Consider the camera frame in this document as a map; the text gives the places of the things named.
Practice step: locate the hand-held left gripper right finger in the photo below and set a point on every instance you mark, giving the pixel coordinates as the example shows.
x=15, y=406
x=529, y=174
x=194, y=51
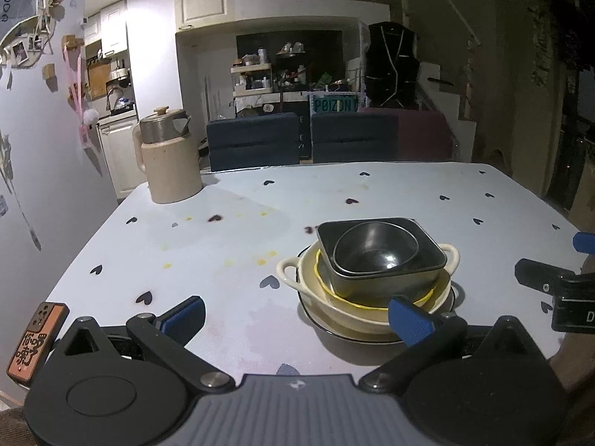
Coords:
x=411, y=323

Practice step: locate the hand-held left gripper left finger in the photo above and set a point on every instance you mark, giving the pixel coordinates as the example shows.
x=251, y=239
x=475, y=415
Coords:
x=183, y=319

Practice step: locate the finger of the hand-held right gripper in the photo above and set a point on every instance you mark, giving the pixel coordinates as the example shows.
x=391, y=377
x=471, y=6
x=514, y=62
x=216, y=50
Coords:
x=584, y=242
x=534, y=274

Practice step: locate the large rectangular steel container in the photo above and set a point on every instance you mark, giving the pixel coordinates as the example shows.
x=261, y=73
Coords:
x=372, y=285

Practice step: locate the round steel bowl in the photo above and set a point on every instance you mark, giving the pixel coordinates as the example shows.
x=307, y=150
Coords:
x=376, y=246

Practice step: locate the white square leaf-print plate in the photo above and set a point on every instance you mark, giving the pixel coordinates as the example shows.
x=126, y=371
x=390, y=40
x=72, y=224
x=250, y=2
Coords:
x=320, y=326

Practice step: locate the white fluted yellow-rimmed bowl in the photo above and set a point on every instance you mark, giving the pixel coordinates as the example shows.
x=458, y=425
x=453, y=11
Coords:
x=321, y=275

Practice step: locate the person's right forearm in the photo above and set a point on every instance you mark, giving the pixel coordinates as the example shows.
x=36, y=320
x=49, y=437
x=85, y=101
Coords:
x=576, y=371

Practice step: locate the orange cased phone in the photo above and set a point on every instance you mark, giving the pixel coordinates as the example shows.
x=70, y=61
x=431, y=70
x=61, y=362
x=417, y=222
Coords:
x=35, y=344

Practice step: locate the beige kettle with steel lid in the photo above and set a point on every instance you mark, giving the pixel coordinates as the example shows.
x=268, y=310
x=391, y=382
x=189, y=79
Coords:
x=169, y=167

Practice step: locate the white base cabinet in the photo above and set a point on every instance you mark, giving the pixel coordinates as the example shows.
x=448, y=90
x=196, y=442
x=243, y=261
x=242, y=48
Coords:
x=118, y=162

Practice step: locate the maroon chair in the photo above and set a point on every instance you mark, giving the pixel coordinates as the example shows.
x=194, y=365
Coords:
x=423, y=134

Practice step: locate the dark blue chair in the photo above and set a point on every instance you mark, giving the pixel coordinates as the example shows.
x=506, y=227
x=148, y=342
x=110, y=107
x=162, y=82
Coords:
x=353, y=139
x=253, y=144

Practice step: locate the dried flower garland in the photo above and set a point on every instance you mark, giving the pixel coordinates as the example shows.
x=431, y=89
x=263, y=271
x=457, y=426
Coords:
x=558, y=28

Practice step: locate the teal sign plate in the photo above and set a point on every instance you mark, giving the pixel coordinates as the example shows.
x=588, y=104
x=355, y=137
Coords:
x=332, y=103

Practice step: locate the pink hanging ribbon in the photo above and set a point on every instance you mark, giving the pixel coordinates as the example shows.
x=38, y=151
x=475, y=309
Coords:
x=83, y=102

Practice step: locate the white storage rack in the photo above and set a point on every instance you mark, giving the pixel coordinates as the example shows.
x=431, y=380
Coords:
x=251, y=81

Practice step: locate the black hanging jacket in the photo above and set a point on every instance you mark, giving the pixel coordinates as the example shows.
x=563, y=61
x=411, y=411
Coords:
x=393, y=65

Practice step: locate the wooden cutting board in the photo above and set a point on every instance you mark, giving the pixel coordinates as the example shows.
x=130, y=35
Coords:
x=98, y=81

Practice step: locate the white wall cabinet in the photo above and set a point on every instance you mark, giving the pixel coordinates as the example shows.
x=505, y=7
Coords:
x=114, y=28

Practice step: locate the wall photo collage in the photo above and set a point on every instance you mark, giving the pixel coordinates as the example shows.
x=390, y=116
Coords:
x=28, y=32

